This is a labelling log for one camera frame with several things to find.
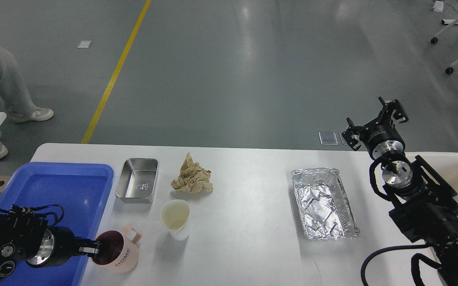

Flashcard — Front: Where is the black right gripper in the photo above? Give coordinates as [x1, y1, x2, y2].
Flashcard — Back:
[345, 97, 409, 160]

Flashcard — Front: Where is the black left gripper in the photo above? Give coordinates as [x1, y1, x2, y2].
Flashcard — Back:
[27, 227, 102, 268]

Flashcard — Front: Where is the pink HOME mug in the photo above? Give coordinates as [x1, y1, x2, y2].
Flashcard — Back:
[91, 224, 142, 273]

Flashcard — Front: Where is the stainless steel rectangular tin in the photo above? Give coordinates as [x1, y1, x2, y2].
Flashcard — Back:
[115, 158, 159, 203]

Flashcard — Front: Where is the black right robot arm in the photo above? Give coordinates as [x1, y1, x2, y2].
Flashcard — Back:
[342, 97, 458, 286]

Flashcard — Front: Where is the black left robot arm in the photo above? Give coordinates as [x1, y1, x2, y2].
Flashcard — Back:
[0, 205, 103, 280]

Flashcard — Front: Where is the clear floor plate right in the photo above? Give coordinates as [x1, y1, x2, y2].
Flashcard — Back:
[340, 131, 354, 147]

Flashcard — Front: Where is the clear floor plate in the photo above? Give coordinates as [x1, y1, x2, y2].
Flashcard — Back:
[340, 131, 354, 147]
[318, 131, 338, 145]

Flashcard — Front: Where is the clear floor plate left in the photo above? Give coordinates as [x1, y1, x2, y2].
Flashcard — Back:
[318, 131, 338, 145]

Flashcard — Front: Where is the blue plastic tray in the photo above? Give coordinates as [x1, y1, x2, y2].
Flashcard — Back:
[0, 162, 113, 286]

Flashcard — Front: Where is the white paper cup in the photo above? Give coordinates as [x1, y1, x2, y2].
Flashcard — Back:
[159, 199, 190, 241]

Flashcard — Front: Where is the aluminium foil tray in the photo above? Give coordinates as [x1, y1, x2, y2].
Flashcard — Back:
[291, 167, 360, 241]

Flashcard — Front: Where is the crumpled brown paper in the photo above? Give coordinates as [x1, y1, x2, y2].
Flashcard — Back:
[171, 153, 214, 194]

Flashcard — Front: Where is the person in black top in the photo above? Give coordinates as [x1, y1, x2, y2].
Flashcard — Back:
[0, 20, 54, 160]

